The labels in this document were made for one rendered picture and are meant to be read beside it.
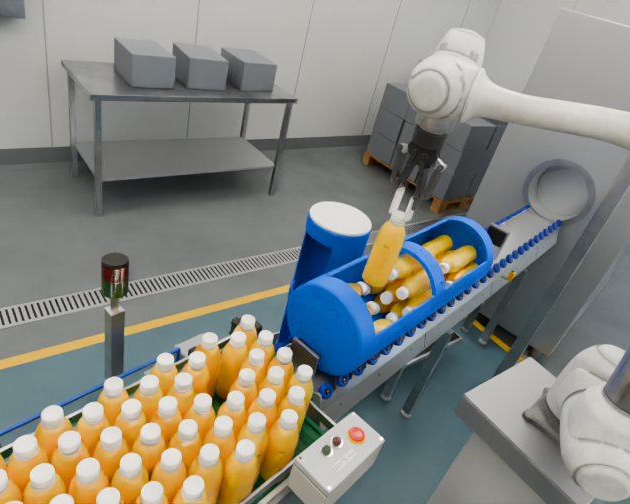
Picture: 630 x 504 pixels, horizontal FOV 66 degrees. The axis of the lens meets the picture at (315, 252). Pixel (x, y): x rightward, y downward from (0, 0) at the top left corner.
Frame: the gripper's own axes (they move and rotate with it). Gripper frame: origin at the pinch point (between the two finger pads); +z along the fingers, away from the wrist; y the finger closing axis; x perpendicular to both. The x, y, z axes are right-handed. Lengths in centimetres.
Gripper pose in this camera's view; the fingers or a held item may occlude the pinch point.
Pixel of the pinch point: (403, 204)
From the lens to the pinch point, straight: 124.4
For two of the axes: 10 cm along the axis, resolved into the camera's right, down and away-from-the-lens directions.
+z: -2.3, 8.2, 5.3
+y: -7.1, -5.1, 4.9
